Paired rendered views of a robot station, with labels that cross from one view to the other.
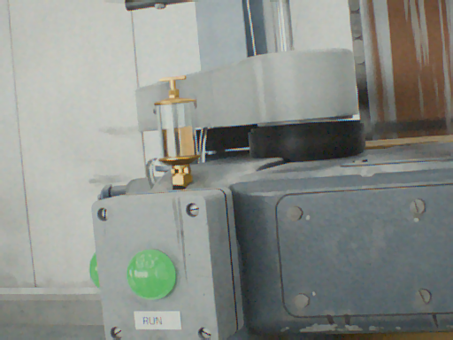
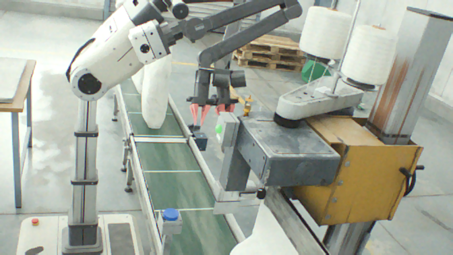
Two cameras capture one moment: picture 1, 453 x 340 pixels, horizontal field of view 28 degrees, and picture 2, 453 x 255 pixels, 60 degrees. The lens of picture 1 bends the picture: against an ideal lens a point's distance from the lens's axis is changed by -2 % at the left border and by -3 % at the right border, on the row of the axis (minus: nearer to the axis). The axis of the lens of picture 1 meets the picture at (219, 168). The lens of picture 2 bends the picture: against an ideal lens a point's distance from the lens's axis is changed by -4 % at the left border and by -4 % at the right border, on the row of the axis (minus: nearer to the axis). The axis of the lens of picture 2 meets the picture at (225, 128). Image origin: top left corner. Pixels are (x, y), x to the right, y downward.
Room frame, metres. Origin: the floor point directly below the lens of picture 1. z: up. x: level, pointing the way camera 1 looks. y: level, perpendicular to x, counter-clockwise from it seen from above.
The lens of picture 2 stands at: (-0.28, -0.81, 1.82)
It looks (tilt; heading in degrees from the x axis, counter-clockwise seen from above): 24 degrees down; 45
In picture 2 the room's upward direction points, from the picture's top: 12 degrees clockwise
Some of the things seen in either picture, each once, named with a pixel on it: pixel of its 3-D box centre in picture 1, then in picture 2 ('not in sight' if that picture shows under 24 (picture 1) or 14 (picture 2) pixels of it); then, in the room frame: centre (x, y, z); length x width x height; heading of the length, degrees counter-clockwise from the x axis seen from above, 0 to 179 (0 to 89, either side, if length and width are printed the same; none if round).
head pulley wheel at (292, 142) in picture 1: (307, 140); (287, 119); (0.71, -0.07, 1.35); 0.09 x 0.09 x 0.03
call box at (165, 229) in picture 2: not in sight; (170, 222); (0.52, 0.20, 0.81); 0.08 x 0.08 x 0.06; 69
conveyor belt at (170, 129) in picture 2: not in sight; (140, 90); (1.74, 2.54, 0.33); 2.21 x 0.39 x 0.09; 69
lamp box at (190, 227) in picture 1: (168, 266); (226, 129); (0.56, 0.04, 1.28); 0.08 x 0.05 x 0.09; 69
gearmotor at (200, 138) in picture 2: not in sight; (194, 134); (1.68, 1.52, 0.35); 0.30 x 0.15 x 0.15; 69
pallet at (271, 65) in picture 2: not in sight; (263, 58); (5.12, 4.07, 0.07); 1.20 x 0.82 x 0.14; 157
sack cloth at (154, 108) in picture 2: not in sight; (156, 77); (1.47, 1.86, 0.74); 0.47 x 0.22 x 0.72; 67
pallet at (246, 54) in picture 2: not in sight; (266, 50); (5.14, 4.07, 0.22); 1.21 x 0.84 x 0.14; 159
